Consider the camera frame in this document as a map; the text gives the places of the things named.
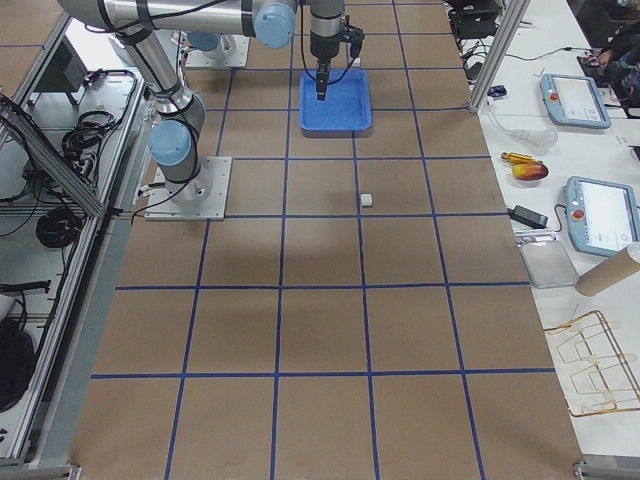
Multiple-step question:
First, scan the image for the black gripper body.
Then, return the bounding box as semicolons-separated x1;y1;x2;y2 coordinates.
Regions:
310;14;363;75

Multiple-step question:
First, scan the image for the white block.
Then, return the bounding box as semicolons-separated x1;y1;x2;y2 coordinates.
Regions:
360;193;373;208

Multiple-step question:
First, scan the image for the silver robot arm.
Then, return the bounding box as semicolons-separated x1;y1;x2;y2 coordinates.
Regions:
60;1;303;202
187;31;236;54

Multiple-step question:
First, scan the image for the blue plastic tray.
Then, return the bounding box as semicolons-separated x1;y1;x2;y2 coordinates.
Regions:
298;69;372;136

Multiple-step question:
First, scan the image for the brass cylinder tool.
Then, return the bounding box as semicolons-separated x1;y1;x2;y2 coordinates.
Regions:
501;152;538;165

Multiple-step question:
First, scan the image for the red yellow mango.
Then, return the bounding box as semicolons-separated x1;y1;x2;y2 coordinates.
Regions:
512;162;549;181

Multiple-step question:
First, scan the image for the black power adapter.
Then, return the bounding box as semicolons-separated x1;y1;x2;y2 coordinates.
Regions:
507;205;548;229

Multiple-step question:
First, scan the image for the far teach pendant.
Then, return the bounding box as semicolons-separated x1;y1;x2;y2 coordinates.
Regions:
539;74;611;130

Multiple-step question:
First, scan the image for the teach pendant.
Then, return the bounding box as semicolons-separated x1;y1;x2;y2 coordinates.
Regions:
564;176;639;257
539;74;611;130

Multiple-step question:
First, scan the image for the grey metal tin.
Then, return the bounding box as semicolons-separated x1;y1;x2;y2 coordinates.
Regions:
519;241;578;289

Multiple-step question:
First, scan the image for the near teach pendant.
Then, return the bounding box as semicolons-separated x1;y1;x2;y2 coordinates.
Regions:
564;176;639;257

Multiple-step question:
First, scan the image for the cardboard tube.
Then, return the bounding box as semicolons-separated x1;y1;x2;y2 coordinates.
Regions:
575;242;639;297

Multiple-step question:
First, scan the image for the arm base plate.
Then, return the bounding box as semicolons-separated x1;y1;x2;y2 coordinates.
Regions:
186;34;250;69
144;156;232;221

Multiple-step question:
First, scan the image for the aluminium frame post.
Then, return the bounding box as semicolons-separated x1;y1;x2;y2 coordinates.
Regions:
468;0;530;113

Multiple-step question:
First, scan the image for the gold wire rack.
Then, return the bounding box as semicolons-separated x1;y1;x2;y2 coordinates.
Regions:
544;310;639;418

